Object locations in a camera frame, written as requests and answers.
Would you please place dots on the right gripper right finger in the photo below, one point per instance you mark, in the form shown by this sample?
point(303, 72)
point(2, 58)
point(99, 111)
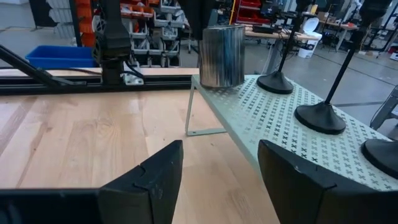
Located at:
point(298, 193)

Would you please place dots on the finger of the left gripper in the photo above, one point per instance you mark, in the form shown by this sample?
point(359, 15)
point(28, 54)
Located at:
point(197, 15)

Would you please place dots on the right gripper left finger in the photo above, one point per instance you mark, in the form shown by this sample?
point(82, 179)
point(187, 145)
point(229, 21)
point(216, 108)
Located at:
point(149, 193)

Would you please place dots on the silver glass candle jar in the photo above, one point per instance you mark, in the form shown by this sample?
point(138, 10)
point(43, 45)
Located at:
point(222, 56)

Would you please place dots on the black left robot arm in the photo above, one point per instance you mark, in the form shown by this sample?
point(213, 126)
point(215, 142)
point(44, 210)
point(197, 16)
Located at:
point(113, 37)

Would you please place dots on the orange parts bin rack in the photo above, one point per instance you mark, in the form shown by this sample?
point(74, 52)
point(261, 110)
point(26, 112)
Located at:
point(155, 18)

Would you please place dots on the red bin rack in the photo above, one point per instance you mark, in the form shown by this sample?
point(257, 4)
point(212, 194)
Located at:
point(252, 12)

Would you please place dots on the mint green perforated metal shelf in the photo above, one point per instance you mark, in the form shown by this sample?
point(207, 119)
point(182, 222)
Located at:
point(280, 124)

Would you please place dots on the wooden background table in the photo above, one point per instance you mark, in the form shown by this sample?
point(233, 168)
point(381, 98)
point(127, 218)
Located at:
point(280, 35)

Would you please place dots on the white waste bin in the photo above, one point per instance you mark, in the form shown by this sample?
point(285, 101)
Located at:
point(309, 37)

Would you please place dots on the blue plastic bin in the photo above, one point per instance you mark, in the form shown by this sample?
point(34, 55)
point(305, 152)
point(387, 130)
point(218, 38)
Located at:
point(59, 57)

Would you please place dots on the black aluminium rig frame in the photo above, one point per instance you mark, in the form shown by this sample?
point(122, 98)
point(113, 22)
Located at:
point(77, 88)

